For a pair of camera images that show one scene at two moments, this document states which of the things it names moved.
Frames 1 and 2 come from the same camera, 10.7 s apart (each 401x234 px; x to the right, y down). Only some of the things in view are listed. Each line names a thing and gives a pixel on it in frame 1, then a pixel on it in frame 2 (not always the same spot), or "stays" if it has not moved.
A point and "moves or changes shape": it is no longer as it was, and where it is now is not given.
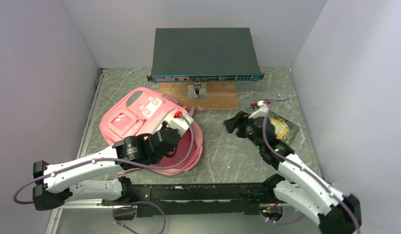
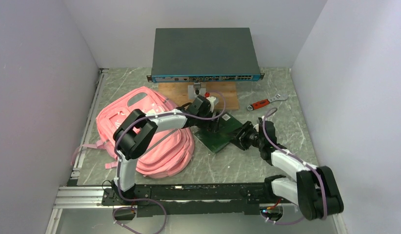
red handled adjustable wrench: [276, 98] stays
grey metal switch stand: [197, 91] stays
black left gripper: [164, 124] -> [210, 125]
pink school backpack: [141, 111] moves or changes shape
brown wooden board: [220, 96] stays
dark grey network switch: [204, 55] stays
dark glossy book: [284, 129] -> [215, 140]
